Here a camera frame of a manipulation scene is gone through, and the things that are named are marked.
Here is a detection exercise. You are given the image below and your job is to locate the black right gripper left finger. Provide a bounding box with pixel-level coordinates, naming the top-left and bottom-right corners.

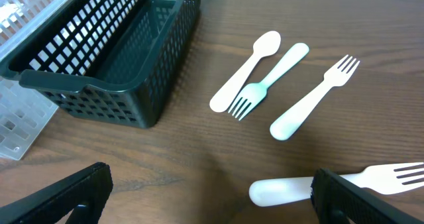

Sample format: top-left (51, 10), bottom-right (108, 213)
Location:
top-left (1, 162), bottom-right (113, 224)

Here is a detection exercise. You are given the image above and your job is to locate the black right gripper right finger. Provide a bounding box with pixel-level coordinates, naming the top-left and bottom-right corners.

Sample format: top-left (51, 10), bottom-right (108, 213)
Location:
top-left (311, 168), bottom-right (423, 224)

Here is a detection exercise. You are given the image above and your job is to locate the white plastic fork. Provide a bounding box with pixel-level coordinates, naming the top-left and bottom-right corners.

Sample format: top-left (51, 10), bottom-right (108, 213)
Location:
top-left (270, 54), bottom-right (360, 140)
top-left (248, 162), bottom-right (423, 207)

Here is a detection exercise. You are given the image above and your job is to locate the mint green plastic fork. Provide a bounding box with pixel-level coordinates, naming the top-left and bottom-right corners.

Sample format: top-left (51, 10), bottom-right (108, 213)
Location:
top-left (228, 42), bottom-right (309, 121)

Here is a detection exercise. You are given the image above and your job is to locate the white plastic toddler spoon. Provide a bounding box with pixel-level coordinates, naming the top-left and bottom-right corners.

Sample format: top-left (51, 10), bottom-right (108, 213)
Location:
top-left (209, 30), bottom-right (282, 113)

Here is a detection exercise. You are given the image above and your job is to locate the clear plastic basket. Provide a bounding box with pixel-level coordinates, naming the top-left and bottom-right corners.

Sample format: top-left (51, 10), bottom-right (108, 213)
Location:
top-left (1, 0), bottom-right (67, 160)

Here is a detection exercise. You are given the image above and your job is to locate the dark green plastic basket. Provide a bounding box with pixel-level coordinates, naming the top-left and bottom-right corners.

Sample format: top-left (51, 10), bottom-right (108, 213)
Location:
top-left (1, 0), bottom-right (201, 129)

